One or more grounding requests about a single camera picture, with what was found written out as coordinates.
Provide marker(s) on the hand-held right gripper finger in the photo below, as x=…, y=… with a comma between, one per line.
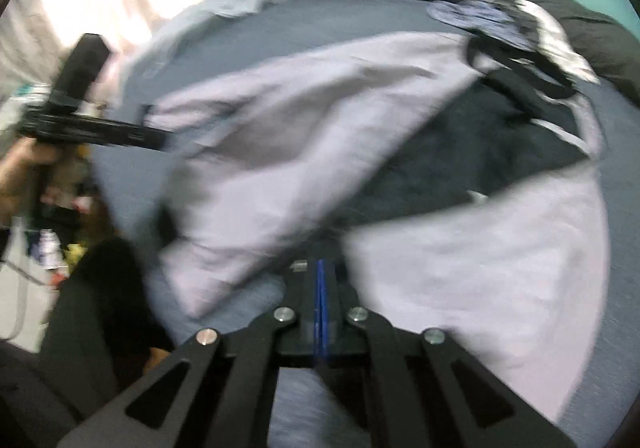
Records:
x=325, y=328
x=314, y=328

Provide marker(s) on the light grey blanket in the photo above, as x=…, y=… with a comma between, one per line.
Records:
x=200, y=23

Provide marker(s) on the grey jacket with black trim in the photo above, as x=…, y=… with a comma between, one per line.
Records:
x=300, y=128

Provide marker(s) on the person's black clothing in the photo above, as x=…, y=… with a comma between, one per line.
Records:
x=95, y=318

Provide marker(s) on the white crumpled garment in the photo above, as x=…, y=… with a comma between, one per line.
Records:
x=555, y=43

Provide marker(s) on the person's left hand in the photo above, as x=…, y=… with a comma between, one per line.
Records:
x=20, y=173

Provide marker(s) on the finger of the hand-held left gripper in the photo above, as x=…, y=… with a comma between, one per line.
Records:
x=147, y=137

